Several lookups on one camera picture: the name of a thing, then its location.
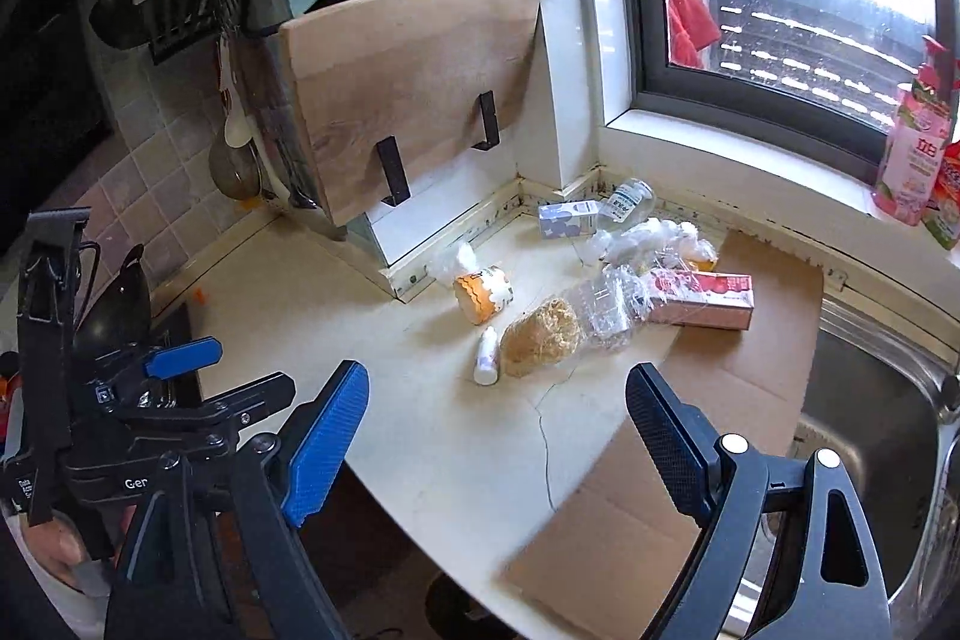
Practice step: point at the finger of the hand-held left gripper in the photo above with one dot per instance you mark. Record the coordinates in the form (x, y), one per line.
(184, 356)
(247, 396)

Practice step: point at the tan fibrous sponge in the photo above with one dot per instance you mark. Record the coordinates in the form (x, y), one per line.
(540, 340)

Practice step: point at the yellow snack wrapper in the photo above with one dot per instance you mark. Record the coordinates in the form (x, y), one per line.
(707, 266)

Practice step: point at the stainless steel sink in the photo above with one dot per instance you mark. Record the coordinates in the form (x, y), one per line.
(877, 400)

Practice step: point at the flat cardboard sheet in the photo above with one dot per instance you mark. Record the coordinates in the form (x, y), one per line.
(735, 370)

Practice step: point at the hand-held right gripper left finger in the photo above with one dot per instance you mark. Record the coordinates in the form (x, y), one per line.
(330, 445)

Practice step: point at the small white bottle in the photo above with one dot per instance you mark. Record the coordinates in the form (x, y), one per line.
(487, 359)

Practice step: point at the black wok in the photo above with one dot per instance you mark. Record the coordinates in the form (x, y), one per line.
(116, 302)

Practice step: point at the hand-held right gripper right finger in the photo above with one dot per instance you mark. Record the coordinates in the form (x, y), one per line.
(667, 437)

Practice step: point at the silvery wrapper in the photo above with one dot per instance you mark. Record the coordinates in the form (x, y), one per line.
(600, 248)

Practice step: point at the orange white paper cup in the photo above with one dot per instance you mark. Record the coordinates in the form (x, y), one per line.
(484, 295)

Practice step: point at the red hanging cloth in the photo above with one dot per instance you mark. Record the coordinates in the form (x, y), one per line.
(690, 18)

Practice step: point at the clear plastic bottle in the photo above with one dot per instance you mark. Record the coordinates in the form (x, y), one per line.
(630, 201)

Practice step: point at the pink cardboard box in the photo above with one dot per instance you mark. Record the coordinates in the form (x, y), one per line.
(701, 299)

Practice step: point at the dark window frame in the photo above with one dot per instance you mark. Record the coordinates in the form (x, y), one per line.
(645, 48)

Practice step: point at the clear plastic packaging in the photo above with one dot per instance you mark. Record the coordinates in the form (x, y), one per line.
(607, 310)

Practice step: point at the black range hood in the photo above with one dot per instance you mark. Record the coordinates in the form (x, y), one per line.
(37, 85)

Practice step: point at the black metal board bracket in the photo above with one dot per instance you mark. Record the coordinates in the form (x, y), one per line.
(394, 171)
(487, 119)

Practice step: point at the black glass stove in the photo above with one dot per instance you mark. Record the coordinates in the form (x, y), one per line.
(176, 340)

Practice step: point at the wooden cutting board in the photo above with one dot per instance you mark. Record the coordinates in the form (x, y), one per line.
(405, 85)

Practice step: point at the small clear plastic bag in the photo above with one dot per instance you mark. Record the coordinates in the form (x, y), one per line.
(454, 261)

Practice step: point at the small blue white carton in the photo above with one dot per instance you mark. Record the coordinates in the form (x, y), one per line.
(566, 218)

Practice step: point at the white rice spoon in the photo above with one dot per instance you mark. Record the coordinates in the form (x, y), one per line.
(236, 123)

